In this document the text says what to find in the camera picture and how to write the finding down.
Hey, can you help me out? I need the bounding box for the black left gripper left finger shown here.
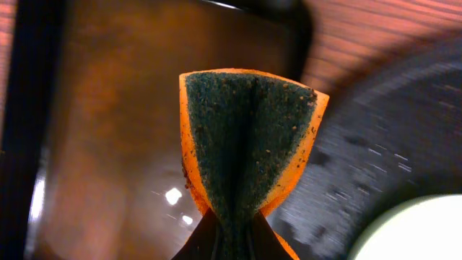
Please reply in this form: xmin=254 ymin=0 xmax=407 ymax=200
xmin=172 ymin=209 xmax=222 ymax=260

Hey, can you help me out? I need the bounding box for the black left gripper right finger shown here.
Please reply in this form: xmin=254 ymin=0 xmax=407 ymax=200
xmin=248 ymin=212 xmax=293 ymax=260

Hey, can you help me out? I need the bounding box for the orange green sponge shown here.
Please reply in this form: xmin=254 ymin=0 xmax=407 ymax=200
xmin=179 ymin=69 xmax=329 ymax=259

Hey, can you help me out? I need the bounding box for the light blue plate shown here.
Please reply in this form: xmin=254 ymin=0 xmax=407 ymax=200
xmin=348 ymin=194 xmax=461 ymax=260

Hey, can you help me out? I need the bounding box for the rectangular brown tray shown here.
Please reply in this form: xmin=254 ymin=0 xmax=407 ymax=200
xmin=1 ymin=0 xmax=314 ymax=259

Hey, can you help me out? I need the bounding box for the round black tray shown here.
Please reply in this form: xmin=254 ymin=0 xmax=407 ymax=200
xmin=270 ymin=38 xmax=461 ymax=259

